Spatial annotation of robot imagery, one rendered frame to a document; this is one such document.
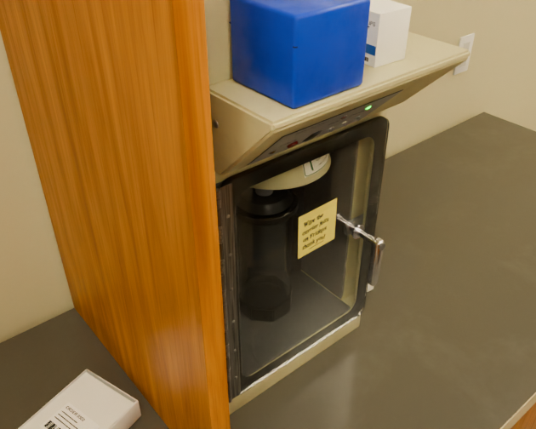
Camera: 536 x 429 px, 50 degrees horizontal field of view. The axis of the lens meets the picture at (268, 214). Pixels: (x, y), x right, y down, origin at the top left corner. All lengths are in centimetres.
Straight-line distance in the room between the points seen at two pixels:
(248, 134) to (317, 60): 10
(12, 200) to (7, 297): 20
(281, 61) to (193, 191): 15
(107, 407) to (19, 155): 44
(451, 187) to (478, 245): 25
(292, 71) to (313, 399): 62
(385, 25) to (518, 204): 98
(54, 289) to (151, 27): 79
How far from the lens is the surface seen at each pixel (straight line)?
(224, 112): 60
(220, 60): 63
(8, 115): 102
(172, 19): 48
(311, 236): 84
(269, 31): 56
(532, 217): 154
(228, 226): 71
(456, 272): 130
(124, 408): 97
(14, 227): 111
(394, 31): 68
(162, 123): 54
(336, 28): 57
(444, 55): 74
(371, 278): 94
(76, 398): 101
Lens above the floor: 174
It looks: 35 degrees down
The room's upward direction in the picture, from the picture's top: straight up
